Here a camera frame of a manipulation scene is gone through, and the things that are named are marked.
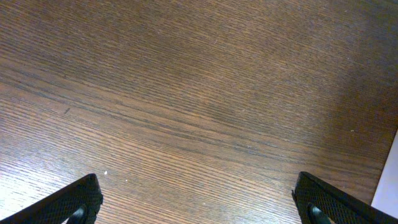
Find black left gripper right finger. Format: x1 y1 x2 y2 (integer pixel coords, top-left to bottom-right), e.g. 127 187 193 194
292 172 397 224

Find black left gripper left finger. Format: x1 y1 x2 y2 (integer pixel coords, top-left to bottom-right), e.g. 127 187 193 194
1 174 103 224

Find white cardboard box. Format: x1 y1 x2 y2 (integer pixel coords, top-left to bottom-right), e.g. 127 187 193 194
371 133 398 218

